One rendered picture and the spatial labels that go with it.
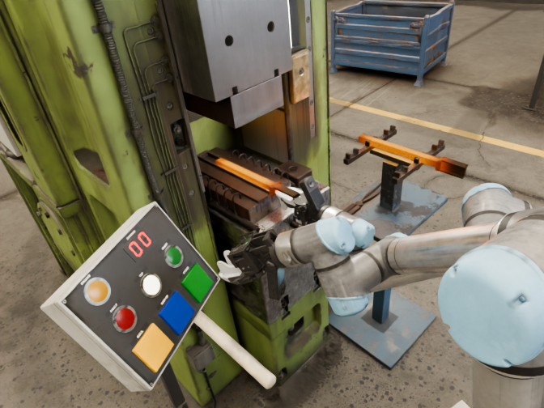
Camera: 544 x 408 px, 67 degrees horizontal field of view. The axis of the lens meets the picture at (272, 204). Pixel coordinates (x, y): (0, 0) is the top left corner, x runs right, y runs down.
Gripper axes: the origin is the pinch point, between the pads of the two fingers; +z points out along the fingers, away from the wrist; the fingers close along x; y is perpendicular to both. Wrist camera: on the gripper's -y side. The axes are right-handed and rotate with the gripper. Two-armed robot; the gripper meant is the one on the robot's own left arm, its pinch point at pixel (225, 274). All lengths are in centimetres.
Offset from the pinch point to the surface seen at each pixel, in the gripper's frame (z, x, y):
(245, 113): -5.1, -39.3, 24.9
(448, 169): -39, -72, -31
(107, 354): 12.3, 27.1, 7.0
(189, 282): 9.7, 2.3, 2.4
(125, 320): 10.0, 20.5, 9.2
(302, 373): 52, -41, -92
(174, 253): 10.0, -0.3, 10.0
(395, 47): 40, -422, -56
